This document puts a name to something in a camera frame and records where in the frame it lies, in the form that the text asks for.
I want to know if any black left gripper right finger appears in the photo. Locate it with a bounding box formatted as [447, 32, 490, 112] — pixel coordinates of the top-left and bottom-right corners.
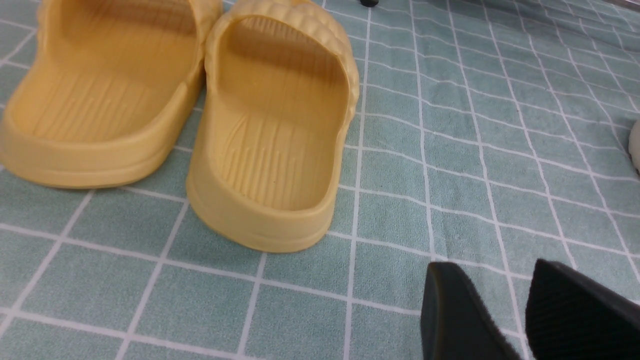
[525, 259, 640, 360]

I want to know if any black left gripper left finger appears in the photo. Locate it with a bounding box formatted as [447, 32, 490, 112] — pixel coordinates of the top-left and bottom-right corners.
[420, 261, 521, 360]

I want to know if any metal shoe rack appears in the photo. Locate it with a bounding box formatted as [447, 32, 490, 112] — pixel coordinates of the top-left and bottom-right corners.
[359, 0, 380, 8]

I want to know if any left cream slipper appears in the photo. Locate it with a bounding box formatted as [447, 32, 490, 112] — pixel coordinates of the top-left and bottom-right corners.
[627, 120, 640, 173]

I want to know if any green checkered tablecloth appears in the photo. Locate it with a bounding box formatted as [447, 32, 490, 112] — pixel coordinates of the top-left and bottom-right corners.
[1, 0, 639, 360]

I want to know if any right yellow slipper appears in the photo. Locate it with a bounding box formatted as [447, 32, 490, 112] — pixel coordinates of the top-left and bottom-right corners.
[185, 0, 361, 253]

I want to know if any yellow slipper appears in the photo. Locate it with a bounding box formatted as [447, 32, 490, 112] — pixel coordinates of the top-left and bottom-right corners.
[185, 0, 361, 253]
[1, 0, 224, 189]

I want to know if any left yellow slipper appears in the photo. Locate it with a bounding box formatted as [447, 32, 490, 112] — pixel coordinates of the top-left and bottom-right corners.
[1, 0, 224, 189]

